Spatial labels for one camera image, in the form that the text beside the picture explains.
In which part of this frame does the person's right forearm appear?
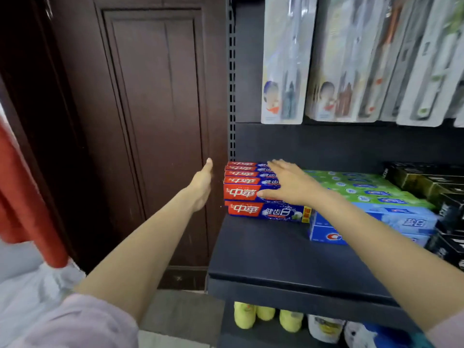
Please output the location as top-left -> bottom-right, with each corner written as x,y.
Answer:
311,193 -> 464,332

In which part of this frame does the dark grey shelf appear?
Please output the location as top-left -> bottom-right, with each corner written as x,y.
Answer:
206,213 -> 464,332

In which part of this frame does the light blue toothpaste box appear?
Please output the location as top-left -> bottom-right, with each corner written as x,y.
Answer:
308,222 -> 431,247
315,203 -> 439,236

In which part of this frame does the gold toothpaste box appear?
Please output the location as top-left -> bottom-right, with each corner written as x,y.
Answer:
393,168 -> 464,189
417,177 -> 464,200

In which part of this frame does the person's pink right sleeve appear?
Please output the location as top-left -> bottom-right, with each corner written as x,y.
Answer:
426,311 -> 464,348

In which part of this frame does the person's left forearm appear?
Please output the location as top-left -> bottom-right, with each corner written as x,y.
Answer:
74,186 -> 203,325

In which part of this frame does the person's right hand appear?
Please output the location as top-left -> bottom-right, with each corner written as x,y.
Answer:
256,159 -> 325,209

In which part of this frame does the red child toothbrush pack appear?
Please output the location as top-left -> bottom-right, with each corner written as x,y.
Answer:
305,0 -> 377,123

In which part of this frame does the dark grey shelf board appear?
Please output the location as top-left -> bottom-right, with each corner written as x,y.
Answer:
217,304 -> 316,348

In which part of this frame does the person's left hand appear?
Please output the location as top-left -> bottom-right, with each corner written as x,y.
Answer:
188,157 -> 214,213

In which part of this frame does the stack of blue child toothbrush packs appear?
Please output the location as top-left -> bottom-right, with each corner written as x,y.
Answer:
261,0 -> 318,125

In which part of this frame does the green toothbrush pack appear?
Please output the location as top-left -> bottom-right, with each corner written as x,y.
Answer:
380,0 -> 464,127

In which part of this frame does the orange toothbrush pack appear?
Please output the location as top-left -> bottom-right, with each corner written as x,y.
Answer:
357,0 -> 410,123

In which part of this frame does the white bottle yellow label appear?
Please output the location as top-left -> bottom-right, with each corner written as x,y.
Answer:
307,314 -> 346,344

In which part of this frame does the white plastic bag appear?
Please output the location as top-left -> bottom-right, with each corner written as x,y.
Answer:
0,242 -> 87,347

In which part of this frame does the red plastic roll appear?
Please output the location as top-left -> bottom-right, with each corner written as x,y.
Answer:
0,112 -> 70,269

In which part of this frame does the white bottle blue cap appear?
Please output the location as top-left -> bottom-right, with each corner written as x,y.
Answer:
343,320 -> 414,348

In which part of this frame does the row of green toothbrush packs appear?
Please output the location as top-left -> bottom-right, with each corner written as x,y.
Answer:
446,68 -> 464,128

